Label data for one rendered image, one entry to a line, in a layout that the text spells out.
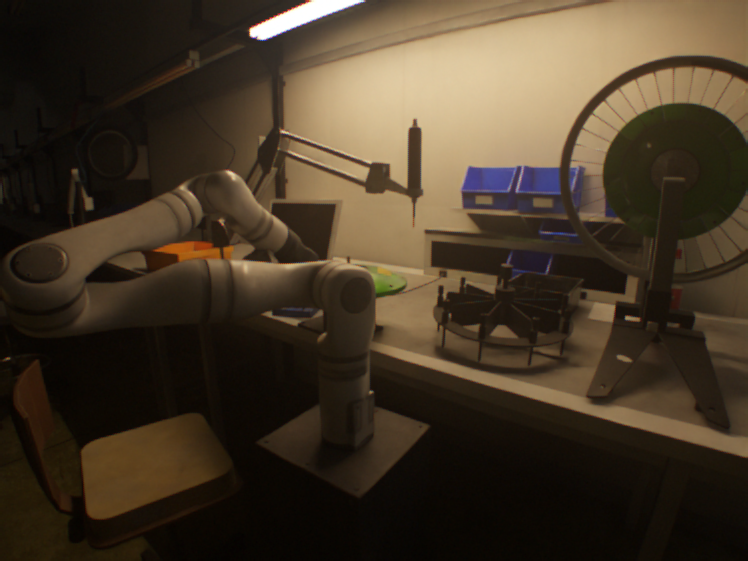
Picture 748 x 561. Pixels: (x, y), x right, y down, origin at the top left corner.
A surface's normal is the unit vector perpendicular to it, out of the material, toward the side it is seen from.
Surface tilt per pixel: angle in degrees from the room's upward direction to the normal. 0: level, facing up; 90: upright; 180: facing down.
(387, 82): 90
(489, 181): 90
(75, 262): 55
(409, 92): 90
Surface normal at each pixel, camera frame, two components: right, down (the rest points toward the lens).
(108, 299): 0.17, -0.56
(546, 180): -0.62, 0.18
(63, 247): 0.47, -0.66
